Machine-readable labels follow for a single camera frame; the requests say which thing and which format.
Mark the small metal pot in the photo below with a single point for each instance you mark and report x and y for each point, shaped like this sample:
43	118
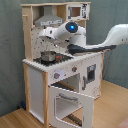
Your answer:
48	55

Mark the white toy oven door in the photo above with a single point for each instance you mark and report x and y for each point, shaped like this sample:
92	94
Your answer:
63	102

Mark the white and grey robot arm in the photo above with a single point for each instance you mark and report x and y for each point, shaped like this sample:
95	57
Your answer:
73	36

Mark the white wooden toy kitchen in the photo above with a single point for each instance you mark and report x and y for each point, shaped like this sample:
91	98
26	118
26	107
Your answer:
39	78

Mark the black toy stovetop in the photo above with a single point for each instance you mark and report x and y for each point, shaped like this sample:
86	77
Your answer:
59	58

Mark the right red stove knob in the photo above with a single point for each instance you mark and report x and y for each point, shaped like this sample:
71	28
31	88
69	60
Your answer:
74	69

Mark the red stove knob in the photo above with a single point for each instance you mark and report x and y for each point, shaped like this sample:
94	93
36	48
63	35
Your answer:
74	69
56	75

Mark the left red stove knob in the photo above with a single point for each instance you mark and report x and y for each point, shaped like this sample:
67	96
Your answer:
56	75

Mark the white cabinet door with dispenser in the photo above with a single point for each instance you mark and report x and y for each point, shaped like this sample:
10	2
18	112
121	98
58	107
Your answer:
91	75

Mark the grey toy range hood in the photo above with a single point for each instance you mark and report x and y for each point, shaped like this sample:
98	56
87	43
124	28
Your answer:
48	18

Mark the white toy microwave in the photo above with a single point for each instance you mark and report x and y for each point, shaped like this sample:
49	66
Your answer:
78	11

